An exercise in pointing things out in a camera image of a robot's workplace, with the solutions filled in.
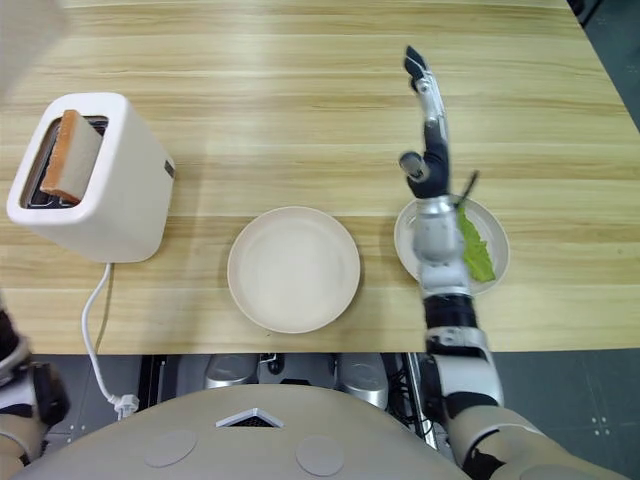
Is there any robot body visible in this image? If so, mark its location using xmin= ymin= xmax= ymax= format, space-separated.
xmin=9 ymin=387 xmax=474 ymax=480

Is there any black cable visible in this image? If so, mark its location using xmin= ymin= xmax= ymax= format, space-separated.
xmin=452 ymin=170 xmax=480 ymax=207

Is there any white round plate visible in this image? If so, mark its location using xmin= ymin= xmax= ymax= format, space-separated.
xmin=393 ymin=197 xmax=511 ymax=295

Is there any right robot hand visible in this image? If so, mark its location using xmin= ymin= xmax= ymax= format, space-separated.
xmin=398 ymin=45 xmax=456 ymax=201

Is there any white cord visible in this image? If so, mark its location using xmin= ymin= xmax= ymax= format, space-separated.
xmin=81 ymin=261 xmax=139 ymax=416

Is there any cream toaster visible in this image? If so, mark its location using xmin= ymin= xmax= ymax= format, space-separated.
xmin=6 ymin=92 xmax=177 ymax=264

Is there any bread slice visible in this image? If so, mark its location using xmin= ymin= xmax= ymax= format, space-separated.
xmin=40 ymin=109 xmax=103 ymax=205

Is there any green lettuce leaf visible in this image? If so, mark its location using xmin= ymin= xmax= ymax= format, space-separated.
xmin=455 ymin=205 xmax=498 ymax=283

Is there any cream round plate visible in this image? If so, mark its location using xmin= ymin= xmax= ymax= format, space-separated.
xmin=227 ymin=205 xmax=362 ymax=335

